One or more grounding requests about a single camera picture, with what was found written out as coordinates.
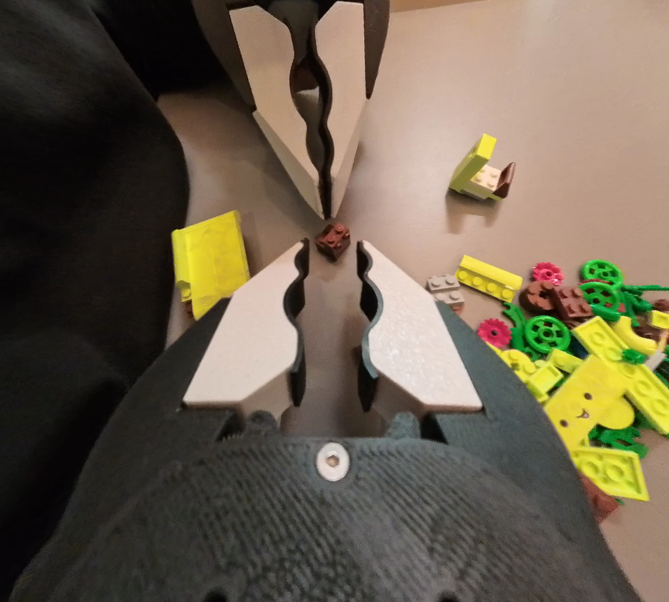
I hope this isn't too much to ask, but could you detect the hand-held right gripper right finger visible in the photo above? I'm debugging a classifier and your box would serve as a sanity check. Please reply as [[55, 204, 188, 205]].
[[356, 241, 484, 419]]

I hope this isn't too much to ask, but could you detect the small grey plate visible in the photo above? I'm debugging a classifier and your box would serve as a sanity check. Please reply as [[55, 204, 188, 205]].
[[426, 274, 466, 313]]

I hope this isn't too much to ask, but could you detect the large lime brick assembly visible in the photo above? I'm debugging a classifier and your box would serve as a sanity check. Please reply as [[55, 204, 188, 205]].
[[171, 210, 252, 321]]

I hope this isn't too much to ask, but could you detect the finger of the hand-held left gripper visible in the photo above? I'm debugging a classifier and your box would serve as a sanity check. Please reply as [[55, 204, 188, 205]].
[[229, 5, 330, 220], [313, 0, 368, 220]]

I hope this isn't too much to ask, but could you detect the brown square brick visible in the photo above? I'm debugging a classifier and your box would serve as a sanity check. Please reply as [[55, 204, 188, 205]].
[[315, 222, 352, 262]]

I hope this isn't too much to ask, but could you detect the person's left hand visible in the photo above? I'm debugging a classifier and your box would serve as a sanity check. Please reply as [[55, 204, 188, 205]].
[[291, 55, 318, 93]]

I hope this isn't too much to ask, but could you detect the small lime brown brick block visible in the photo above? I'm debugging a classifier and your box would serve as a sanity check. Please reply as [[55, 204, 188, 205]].
[[448, 133, 517, 202]]

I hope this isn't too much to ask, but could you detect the pile of loose toy bricks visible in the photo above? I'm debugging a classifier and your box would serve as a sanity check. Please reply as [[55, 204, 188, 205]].
[[477, 260, 669, 522]]

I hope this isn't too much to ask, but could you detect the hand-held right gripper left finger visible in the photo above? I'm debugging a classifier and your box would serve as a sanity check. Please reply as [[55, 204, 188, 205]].
[[182, 241, 312, 414]]

